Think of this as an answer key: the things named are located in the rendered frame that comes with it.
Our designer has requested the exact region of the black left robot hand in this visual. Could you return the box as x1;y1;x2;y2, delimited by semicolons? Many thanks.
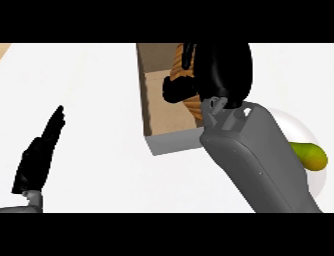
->
11;104;69;195

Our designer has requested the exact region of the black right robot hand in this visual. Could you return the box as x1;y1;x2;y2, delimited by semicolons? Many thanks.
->
162;42;255;110

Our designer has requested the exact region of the open cardboard box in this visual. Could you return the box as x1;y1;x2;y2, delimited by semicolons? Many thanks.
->
135;42;212;157

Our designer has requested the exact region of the white round plate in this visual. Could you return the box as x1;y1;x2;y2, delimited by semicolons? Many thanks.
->
265;106;330;202

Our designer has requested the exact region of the green yellow pear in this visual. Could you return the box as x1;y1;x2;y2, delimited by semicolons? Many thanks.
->
289;141;331;172

